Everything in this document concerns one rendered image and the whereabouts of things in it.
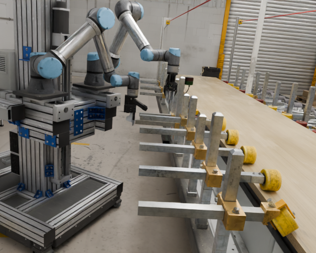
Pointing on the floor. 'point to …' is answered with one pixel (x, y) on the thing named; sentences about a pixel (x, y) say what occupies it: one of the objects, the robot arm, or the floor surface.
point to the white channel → (256, 45)
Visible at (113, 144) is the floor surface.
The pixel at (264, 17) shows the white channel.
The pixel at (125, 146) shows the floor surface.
